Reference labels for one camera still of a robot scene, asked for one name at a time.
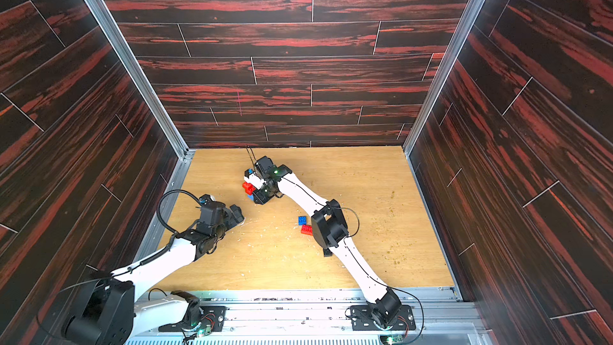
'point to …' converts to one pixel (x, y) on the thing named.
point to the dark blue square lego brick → (302, 220)
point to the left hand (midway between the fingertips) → (235, 213)
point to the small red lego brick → (249, 188)
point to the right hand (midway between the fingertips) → (263, 195)
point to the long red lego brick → (306, 229)
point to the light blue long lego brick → (251, 196)
